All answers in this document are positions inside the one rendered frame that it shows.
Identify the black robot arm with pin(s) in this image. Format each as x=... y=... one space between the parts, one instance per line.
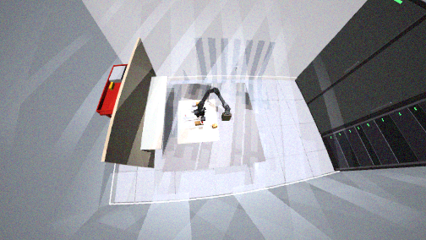
x=201 y=108

